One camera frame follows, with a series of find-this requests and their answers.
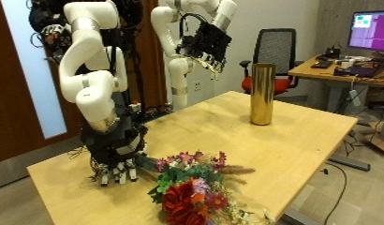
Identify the artificial flower bouquet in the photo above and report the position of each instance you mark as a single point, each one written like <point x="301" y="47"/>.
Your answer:
<point x="187" y="193"/>

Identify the gold cylindrical vase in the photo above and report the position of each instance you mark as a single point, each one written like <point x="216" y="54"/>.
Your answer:
<point x="262" y="93"/>

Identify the red emergency stop button box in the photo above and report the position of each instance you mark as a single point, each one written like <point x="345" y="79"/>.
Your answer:
<point x="135" y="107"/>

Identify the black mesh chair red seat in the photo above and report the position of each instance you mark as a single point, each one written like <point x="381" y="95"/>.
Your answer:
<point x="275" y="47"/>

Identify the wooden office desk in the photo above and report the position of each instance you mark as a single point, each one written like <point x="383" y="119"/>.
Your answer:
<point x="320" y="72"/>

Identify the black desk gadget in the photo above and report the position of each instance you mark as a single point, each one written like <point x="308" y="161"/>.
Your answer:
<point x="332" y="52"/>

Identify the brown door with glass panel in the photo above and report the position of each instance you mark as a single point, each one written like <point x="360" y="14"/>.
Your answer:
<point x="9" y="93"/>

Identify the white power strip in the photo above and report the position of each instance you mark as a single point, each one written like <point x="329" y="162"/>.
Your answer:
<point x="355" y="97"/>

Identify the computer monitor purple screen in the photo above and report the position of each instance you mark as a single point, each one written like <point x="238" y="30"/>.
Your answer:
<point x="372" y="31"/>

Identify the grey metal table foot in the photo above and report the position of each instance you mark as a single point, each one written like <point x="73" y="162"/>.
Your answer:
<point x="349" y="163"/>

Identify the cardboard box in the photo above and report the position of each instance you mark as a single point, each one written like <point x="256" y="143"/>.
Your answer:
<point x="379" y="140"/>

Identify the white wall outlet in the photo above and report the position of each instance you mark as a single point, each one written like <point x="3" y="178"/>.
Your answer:
<point x="197" y="86"/>

